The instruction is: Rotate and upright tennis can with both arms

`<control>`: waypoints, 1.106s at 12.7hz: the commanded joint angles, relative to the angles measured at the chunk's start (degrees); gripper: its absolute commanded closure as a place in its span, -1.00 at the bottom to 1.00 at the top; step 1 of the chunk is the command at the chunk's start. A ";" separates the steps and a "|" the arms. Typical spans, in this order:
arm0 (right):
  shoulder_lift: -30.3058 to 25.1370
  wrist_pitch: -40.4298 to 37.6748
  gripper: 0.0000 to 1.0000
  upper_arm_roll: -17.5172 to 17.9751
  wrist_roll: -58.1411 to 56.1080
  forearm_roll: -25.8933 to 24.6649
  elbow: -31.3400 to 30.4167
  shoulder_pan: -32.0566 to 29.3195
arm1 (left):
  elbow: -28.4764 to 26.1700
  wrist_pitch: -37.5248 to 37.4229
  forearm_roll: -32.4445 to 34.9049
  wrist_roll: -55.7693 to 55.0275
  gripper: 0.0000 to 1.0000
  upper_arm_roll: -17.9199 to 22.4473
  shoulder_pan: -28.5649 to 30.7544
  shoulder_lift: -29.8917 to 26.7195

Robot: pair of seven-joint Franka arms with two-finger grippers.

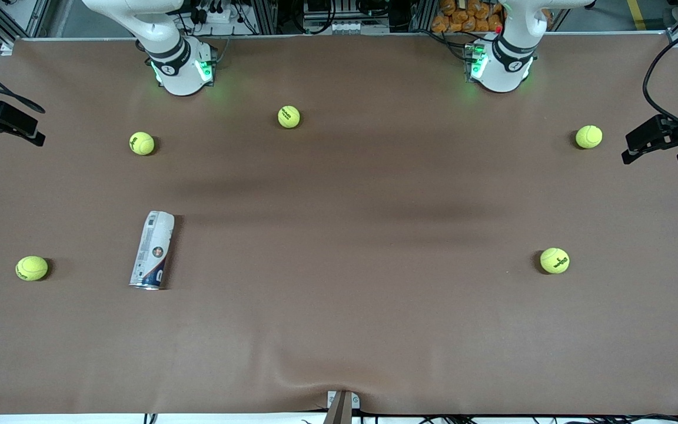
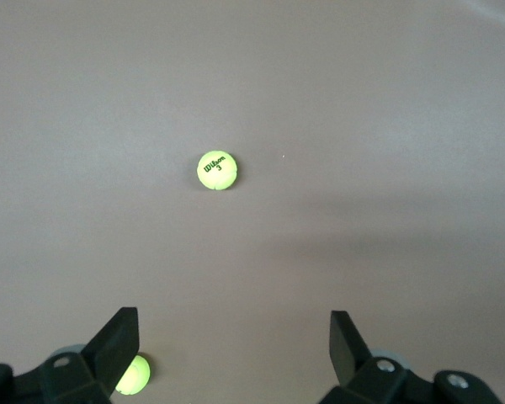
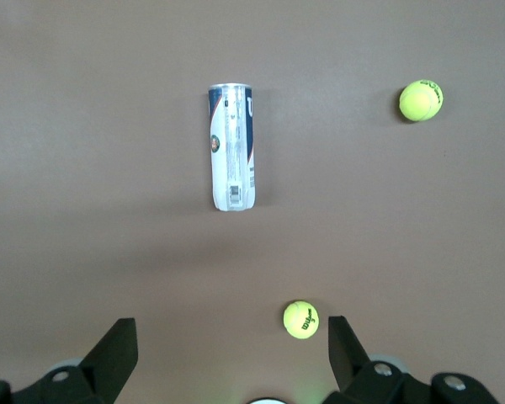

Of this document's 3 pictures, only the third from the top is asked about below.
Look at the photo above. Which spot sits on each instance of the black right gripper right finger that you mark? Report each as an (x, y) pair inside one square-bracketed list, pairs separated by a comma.
[(349, 362)]

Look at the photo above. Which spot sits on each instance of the white and navy tennis can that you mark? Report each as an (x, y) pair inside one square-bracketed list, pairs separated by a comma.
[(231, 147)]

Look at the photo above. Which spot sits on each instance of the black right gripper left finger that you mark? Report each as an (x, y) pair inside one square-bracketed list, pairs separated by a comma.
[(109, 357)]

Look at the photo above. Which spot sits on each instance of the yellow-green tennis ball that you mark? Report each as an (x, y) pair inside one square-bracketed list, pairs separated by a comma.
[(421, 101), (299, 320)]

